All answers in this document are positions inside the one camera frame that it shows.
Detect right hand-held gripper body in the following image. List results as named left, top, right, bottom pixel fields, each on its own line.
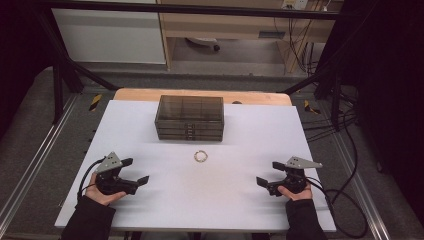
left=267, top=156, right=323, bottom=197

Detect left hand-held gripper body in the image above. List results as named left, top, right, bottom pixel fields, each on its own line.
left=94, top=151, right=139, bottom=196

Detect brown transparent drawer box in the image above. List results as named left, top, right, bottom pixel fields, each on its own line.
left=154, top=94, right=225, bottom=142

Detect person's right hand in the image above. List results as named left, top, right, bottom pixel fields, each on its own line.
left=277, top=184, right=314, bottom=202

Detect person's left hand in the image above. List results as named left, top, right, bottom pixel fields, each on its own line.
left=84, top=173, right=128, bottom=207

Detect white table board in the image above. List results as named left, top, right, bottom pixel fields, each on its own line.
left=54, top=99, right=337, bottom=233

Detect yellow black tape strip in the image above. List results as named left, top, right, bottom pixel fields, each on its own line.
left=88, top=93, right=103, bottom=112
left=303, top=99, right=322, bottom=115

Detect black metal stand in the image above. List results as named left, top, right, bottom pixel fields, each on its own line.
left=34, top=13, right=119, bottom=125
left=282, top=63, right=346, bottom=132

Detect white cabinet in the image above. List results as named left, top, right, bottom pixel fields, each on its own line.
left=51, top=8, right=167, bottom=65

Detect black curtain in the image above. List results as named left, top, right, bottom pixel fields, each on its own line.
left=0, top=0, right=56, bottom=138
left=319, top=0, right=424, bottom=228

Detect chair base with caster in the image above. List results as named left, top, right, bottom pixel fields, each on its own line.
left=184, top=36, right=221, bottom=53

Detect wooden desk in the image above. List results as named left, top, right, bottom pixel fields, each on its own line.
left=156, top=0, right=344, bottom=75

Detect white power strip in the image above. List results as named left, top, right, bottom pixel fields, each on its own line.
left=281, top=0, right=309, bottom=10

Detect left hand-held gripper cable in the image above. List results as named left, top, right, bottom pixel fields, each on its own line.
left=76, top=157, right=106, bottom=202

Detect hand-held gripper cable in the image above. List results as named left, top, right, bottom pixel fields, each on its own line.
left=305, top=175, right=370, bottom=240
left=76, top=157, right=106, bottom=202

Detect black floor cables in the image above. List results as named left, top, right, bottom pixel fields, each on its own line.
left=299, top=94, right=359, bottom=143

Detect aluminium rail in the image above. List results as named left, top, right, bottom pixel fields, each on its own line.
left=331, top=131, right=392, bottom=240
left=0, top=94, right=80, bottom=228

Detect right hand-held gripper cable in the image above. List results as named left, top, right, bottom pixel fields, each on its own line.
left=305, top=175, right=370, bottom=240

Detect hanging black cables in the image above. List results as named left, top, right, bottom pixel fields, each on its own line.
left=273, top=16, right=323, bottom=76

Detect black metal frame bar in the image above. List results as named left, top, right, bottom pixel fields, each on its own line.
left=33, top=0, right=342, bottom=21

